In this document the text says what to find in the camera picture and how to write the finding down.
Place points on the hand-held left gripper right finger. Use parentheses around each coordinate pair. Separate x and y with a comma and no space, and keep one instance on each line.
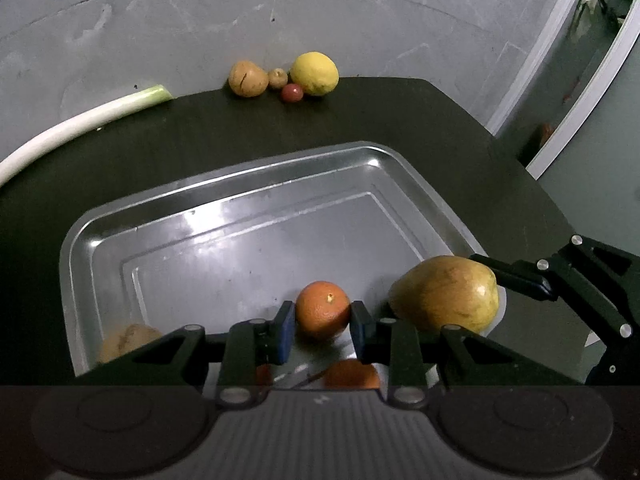
(357,331)

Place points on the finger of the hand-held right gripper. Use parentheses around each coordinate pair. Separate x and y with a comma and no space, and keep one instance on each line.
(522,280)

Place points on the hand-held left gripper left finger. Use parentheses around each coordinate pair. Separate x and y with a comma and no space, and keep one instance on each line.
(286,332)

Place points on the red cherry tomato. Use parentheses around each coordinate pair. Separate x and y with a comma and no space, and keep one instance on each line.
(264,375)
(291,93)

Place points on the yellow-brown pear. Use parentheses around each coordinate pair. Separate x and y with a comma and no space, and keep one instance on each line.
(440,295)

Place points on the metal tray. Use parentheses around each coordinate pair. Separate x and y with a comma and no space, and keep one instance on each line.
(225,240)

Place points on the round brown wrinkled fruit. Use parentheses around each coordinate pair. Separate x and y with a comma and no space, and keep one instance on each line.
(125,342)

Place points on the small brown longan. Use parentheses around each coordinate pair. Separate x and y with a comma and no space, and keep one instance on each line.
(278,78)

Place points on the brown cracked fruit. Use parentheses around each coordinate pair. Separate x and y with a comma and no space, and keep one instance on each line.
(247,79)

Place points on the yellow lemon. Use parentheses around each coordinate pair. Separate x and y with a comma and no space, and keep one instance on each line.
(314,73)

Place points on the white leek stalk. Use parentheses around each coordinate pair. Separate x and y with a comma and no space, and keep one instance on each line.
(75,122)

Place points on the white frame strip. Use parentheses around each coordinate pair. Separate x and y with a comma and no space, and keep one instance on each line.
(582,102)

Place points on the white door frame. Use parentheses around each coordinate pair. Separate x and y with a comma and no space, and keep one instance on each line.
(542,45)

